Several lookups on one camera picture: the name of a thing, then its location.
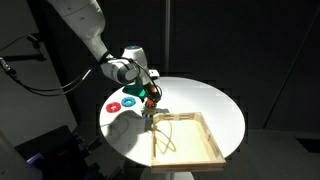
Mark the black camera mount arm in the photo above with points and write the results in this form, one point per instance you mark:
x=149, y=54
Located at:
x=31, y=50

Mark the grey vertical pole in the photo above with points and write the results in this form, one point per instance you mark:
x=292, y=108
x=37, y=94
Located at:
x=167, y=33

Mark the white table pedestal base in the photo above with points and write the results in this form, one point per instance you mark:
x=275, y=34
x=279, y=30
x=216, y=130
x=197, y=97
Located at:
x=166, y=175

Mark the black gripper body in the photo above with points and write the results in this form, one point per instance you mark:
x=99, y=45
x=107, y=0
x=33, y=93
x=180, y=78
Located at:
x=149, y=86

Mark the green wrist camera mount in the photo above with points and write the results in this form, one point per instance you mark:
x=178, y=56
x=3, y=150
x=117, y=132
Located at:
x=135, y=90

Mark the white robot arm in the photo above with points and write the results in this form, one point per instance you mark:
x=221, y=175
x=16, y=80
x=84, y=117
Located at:
x=86, y=26

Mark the wooden slatted tray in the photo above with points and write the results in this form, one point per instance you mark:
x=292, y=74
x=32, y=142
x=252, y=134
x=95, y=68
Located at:
x=186, y=163

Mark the dark equipment stand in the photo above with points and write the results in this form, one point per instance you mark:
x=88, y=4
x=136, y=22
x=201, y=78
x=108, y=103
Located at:
x=56, y=153

